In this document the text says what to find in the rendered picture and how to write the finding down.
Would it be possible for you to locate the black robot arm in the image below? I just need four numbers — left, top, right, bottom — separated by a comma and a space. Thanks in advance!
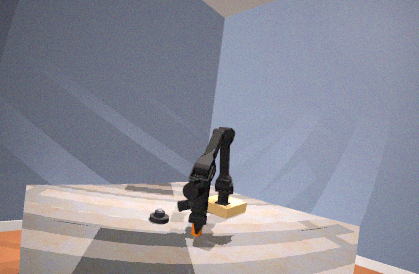
177, 127, 235, 212

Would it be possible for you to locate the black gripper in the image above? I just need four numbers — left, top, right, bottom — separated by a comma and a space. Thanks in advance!
188, 195, 209, 234

